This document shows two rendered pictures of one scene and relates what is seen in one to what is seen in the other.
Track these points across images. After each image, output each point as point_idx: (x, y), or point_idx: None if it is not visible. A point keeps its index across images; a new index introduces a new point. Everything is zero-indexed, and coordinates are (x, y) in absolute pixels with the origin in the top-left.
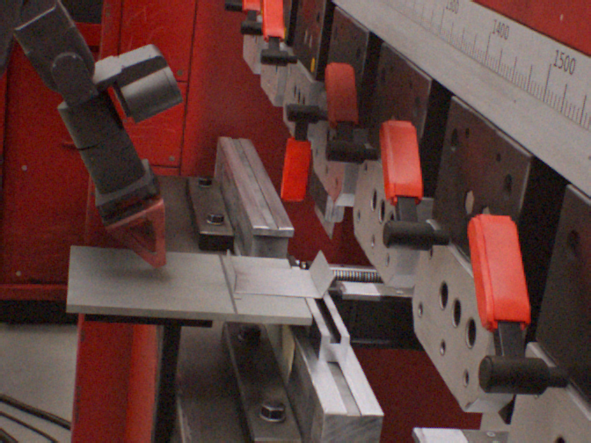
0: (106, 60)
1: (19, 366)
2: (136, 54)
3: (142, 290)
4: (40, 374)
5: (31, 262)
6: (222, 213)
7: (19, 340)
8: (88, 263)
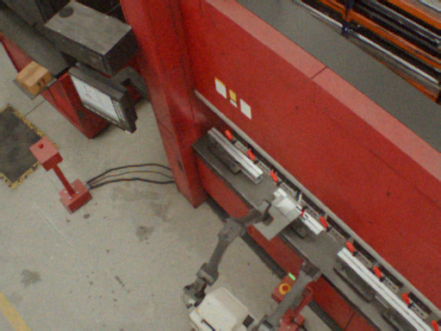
0: (258, 208)
1: (118, 150)
2: (263, 204)
3: (273, 227)
4: (126, 149)
5: (98, 120)
6: (230, 159)
7: (107, 140)
8: (257, 224)
